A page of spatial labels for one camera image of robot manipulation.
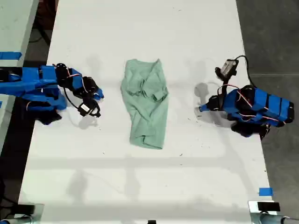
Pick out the pale green T-shirt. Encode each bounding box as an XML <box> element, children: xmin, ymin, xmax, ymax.
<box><xmin>120</xmin><ymin>58</ymin><xmax>169</xmax><ymax>150</ymax></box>

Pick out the long blue tape strip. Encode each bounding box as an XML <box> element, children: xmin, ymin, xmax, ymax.
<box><xmin>0</xmin><ymin>51</ymin><xmax>23</xmax><ymax>61</ymax></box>

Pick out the white side table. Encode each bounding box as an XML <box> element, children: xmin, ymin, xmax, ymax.
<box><xmin>0</xmin><ymin>0</ymin><xmax>40</xmax><ymax>150</ymax></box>

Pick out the square blue tape piece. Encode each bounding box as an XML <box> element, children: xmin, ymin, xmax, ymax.
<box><xmin>258</xmin><ymin>187</ymin><xmax>274</xmax><ymax>197</ymax></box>

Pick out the black clamp block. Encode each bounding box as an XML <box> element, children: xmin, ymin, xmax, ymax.
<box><xmin>257</xmin><ymin>202</ymin><xmax>281</xmax><ymax>212</ymax></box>
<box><xmin>14</xmin><ymin>203</ymin><xmax>36</xmax><ymax>215</ymax></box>

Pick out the silver metal tube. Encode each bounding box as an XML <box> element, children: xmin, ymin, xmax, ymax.
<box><xmin>250</xmin><ymin>211</ymin><xmax>299</xmax><ymax>224</ymax></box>
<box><xmin>0</xmin><ymin>215</ymin><xmax>44</xmax><ymax>224</ymax></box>

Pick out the black camera stalk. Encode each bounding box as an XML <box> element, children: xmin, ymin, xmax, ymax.
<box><xmin>89</xmin><ymin>98</ymin><xmax>102</xmax><ymax>118</ymax></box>
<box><xmin>214</xmin><ymin>67</ymin><xmax>228</xmax><ymax>87</ymax></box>

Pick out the black camera cable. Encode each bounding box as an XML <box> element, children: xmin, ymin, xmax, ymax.
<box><xmin>235</xmin><ymin>55</ymin><xmax>256</xmax><ymax>88</ymax></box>
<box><xmin>62</xmin><ymin>86</ymin><xmax>81</xmax><ymax>110</ymax></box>

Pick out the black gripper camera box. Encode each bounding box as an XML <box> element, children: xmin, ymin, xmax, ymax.
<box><xmin>221</xmin><ymin>58</ymin><xmax>239</xmax><ymax>77</ymax></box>

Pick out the black floor cable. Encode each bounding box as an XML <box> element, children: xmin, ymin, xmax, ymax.
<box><xmin>29</xmin><ymin>22</ymin><xmax>51</xmax><ymax>43</ymax></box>

